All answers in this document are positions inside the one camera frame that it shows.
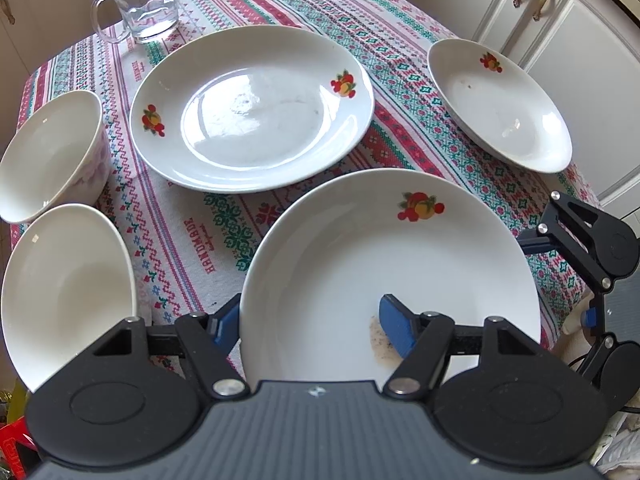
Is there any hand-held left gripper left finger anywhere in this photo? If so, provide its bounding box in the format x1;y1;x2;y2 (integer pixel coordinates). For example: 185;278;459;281
92;294;252;402

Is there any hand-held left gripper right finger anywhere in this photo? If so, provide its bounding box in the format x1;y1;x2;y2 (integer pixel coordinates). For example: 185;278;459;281
378;293;542;402

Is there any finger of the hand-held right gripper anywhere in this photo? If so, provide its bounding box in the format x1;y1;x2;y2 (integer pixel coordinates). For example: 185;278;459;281
516;191;610;292
579;306;620;392

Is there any deep white fruit-print plate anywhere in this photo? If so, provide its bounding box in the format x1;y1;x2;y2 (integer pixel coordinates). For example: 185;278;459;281
239;169;543;383

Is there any white bowl pink floral print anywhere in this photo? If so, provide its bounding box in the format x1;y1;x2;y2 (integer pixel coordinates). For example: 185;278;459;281
1;203;138;393
0;91;110;225

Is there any patterned red green tablecloth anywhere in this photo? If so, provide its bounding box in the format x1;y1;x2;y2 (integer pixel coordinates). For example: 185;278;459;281
10;0;601;391

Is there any white plastic bag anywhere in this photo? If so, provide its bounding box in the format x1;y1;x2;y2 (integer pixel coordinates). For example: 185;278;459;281
595;410;640;480

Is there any small white fruit-print plate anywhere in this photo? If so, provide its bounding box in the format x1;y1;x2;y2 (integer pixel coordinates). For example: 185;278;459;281
427;38;573;175

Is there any cream cabinet door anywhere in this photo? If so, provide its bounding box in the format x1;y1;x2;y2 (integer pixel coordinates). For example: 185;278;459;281
0;0;136;91
470;0;568;58
520;0;640;206

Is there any flat white fruit-print plate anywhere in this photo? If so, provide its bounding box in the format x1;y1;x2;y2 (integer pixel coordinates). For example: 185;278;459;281
129;25;376;195

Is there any yellow oil bottle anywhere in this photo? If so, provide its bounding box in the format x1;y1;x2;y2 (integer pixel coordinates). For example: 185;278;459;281
0;380;27;423

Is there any red package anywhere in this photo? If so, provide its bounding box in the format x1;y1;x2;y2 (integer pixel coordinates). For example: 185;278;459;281
0;422;38;480

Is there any clear glass mug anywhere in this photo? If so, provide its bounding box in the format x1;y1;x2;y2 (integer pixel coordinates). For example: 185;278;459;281
90;0;180;45

